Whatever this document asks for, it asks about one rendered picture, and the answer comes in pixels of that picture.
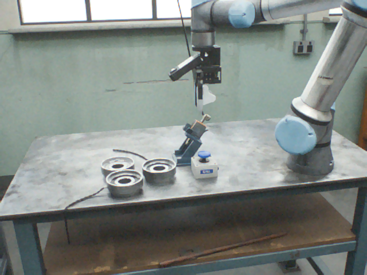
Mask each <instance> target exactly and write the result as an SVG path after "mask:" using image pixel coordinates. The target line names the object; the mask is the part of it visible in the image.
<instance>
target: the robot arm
mask: <svg viewBox="0 0 367 275"><path fill-rule="evenodd" d="M336 8H341V10H342V17H341V19H340V21H339V23H338V25H337V27H336V29H335V31H334V33H333V35H332V37H331V39H330V41H329V43H328V45H327V47H326V49H325V51H324V52H323V54H322V56H321V58H320V60H319V62H318V65H317V66H316V68H315V70H314V72H313V74H312V76H311V79H310V81H309V83H308V84H307V86H306V88H305V90H304V91H303V93H302V95H301V97H298V98H295V99H293V101H292V103H291V106H290V108H289V109H288V111H287V112H286V114H285V117H284V118H282V119H281V120H280V121H279V122H278V124H277V126H276V127H275V138H276V140H277V143H278V145H279V146H280V147H281V148H282V149H283V150H284V151H285V152H287V153H288V155H287V157H286V165H287V167H288V168H290V169H292V170H293V171H296V172H299V173H302V174H308V175H323V174H327V173H330V172H331V171H332V170H333V166H334V157H333V155H332V152H331V147H330V144H331V134H332V129H333V124H334V115H335V111H336V109H335V101H336V99H337V97H338V95H339V93H340V92H341V90H342V88H343V86H344V85H345V82H346V81H347V79H348V77H349V76H350V73H351V72H352V70H353V68H354V66H355V65H356V63H357V61H358V59H359V57H360V55H361V54H362V53H363V51H364V49H365V48H366V46H367V0H228V1H218V0H191V8H190V13H191V44H192V51H195V52H199V54H197V53H196V54H194V55H192V56H191V57H189V58H188V60H186V61H185V62H183V63H181V64H180V65H178V66H177V67H175V68H173V69H171V70H170V72H169V73H168V76H169V77H170V79H171V80H172V81H176V80H178V79H179V78H181V77H182V76H183V75H185V74H187V73H188V72H189V71H190V70H192V69H193V90H194V104H195V105H196V107H197V109H198V111H199V113H202V106H204V105H205V104H209V103H212V102H214V101H215V99H216V98H215V96H214V95H212V91H210V90H209V88H208V86H206V85H205V84H221V68H222V67H221V47H219V45H214V44H215V40H216V32H215V31H216V27H230V28H247V27H250V26H251V24H256V23H260V22H265V21H270V20H275V19H280V18H287V17H292V16H296V15H302V14H308V13H314V12H318V11H324V10H330V9H336ZM205 52H206V54H205ZM219 72H220V80H219V76H217V75H218V73H219Z"/></svg>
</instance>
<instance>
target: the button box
mask: <svg viewBox="0 0 367 275"><path fill-rule="evenodd" d="M191 170H192V173H193V176H194V178H195V179H196V180H197V179H208V178H218V170H219V166H218V164H217V163H216V161H215V159H214V157H213V156H210V157H208V158H206V160H203V159H202V158H201V157H192V158H191Z"/></svg>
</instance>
